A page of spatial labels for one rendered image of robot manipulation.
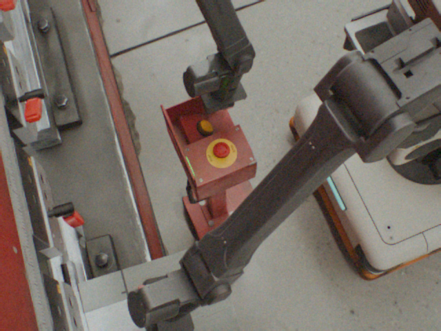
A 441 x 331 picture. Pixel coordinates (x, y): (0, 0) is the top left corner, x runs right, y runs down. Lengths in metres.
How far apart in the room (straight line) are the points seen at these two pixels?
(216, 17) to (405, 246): 1.09
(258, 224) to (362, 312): 1.43
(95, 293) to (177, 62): 1.42
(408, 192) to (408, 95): 1.36
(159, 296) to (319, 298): 1.31
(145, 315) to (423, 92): 0.51
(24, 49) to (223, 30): 0.47
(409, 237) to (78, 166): 1.06
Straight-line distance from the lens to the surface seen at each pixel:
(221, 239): 0.87
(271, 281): 2.19
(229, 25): 1.19
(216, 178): 1.46
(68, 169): 1.41
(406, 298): 2.26
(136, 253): 1.33
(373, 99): 0.69
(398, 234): 1.99
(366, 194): 2.00
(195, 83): 1.28
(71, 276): 1.22
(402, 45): 0.72
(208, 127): 1.56
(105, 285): 1.20
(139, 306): 0.95
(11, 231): 0.80
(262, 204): 0.81
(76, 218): 1.03
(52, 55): 1.49
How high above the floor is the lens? 2.17
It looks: 71 degrees down
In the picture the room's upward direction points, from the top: 2 degrees counter-clockwise
